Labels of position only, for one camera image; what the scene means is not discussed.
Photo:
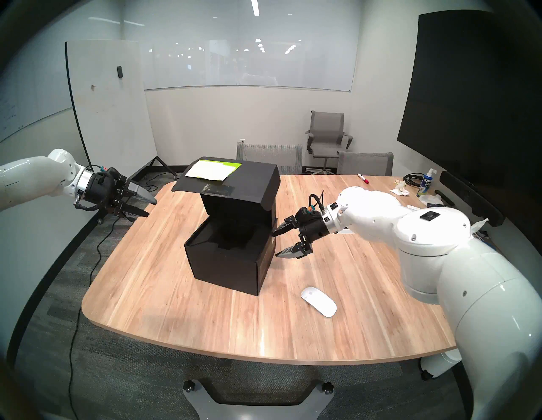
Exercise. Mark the white tissue in box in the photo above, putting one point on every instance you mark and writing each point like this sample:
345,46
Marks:
480,226

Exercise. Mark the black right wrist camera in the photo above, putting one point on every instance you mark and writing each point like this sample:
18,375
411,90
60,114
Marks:
305,214

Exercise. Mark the red whiteboard marker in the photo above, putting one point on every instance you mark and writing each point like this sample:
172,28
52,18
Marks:
363,178

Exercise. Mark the white table leg foot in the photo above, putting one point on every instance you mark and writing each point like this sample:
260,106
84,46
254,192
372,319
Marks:
440,362

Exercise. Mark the grey fabric chair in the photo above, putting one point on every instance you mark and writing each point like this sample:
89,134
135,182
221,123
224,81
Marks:
364,165

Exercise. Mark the black cardboard box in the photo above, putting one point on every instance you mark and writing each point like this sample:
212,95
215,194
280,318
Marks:
228,271

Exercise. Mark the crumpled white tissue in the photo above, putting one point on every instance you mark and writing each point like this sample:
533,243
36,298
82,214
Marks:
399,190

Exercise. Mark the flat white tissue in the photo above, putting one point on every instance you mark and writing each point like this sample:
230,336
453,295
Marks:
430,199

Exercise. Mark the pale yellow sticky note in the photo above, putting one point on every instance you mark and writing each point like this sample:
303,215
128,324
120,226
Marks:
222,173

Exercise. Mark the grey ribbed mesh chair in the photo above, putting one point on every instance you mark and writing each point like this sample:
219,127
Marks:
269,153

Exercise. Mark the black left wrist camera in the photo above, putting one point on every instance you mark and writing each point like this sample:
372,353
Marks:
109,172

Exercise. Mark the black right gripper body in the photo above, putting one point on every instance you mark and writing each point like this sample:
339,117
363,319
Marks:
311,230

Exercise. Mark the mobile whiteboard on stand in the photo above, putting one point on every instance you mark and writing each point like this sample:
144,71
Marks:
110,118

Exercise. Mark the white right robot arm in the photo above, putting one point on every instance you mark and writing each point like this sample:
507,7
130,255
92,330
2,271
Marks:
423,237

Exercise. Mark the whiteboard cleaner spray bottle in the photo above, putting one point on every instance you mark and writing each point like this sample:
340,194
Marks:
425,184

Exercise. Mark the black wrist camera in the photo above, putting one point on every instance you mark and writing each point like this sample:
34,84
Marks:
305,214
109,172

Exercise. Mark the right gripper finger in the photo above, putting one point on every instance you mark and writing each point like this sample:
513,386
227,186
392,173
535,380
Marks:
296,253
286,226

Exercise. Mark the wall whiteboard with writing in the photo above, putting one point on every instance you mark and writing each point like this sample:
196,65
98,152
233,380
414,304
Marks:
25,114

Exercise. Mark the white computer mouse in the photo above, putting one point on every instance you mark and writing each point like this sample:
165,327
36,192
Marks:
318,301

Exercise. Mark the glass wall board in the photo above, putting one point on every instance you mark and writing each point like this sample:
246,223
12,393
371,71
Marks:
254,63

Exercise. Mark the black video sound bar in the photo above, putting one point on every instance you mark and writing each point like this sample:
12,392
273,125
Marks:
465,192

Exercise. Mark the grey office chair with armrests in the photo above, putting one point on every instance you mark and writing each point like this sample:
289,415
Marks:
326,131

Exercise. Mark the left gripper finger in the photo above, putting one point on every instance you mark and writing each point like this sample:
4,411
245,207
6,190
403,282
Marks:
133,213
142,192

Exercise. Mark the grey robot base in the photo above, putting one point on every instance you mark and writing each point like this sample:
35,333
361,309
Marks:
254,411

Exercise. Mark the large black wall screen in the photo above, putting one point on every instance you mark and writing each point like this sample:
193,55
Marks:
465,106

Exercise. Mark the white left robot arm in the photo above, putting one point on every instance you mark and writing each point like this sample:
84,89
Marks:
38,178

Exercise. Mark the lime green sticky note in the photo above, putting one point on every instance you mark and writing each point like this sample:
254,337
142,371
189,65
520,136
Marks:
230,164

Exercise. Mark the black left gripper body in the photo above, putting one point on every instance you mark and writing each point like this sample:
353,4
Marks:
101,192

